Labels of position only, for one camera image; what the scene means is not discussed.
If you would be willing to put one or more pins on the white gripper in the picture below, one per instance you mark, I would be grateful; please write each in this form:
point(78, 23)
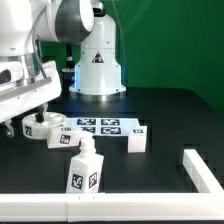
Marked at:
point(22, 99)

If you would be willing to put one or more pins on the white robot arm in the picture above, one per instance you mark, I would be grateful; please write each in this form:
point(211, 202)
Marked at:
point(83, 22)

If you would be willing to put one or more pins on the white marker tag sheet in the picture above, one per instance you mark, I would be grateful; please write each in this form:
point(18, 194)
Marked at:
point(106, 126)

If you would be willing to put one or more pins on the white L-shaped fence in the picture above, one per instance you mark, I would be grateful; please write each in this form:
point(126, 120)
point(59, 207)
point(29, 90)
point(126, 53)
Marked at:
point(206, 204)

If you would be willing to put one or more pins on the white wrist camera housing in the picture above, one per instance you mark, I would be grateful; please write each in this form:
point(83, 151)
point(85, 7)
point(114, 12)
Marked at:
point(17, 69)

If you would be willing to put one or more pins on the black camera stand pole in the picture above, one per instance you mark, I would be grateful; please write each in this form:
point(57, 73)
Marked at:
point(69, 58)

